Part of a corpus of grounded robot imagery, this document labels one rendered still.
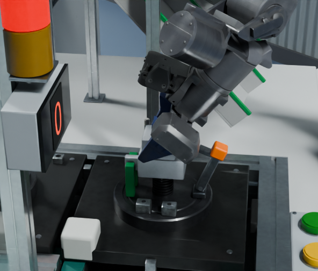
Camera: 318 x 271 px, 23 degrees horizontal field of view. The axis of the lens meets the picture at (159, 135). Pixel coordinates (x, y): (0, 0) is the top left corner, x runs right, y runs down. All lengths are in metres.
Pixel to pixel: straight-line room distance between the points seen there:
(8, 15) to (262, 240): 0.48
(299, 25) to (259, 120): 2.29
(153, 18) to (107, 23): 3.20
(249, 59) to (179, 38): 0.10
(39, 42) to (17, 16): 0.04
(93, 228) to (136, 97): 0.66
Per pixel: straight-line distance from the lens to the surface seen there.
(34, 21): 0.79
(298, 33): 3.86
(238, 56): 0.97
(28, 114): 0.79
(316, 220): 1.10
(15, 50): 0.80
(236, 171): 1.19
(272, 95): 1.68
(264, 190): 1.18
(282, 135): 1.53
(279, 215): 1.12
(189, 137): 0.96
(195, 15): 0.93
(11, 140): 0.81
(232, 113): 1.26
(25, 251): 0.95
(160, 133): 0.95
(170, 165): 1.06
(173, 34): 0.94
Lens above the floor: 1.60
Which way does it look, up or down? 30 degrees down
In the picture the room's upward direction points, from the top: straight up
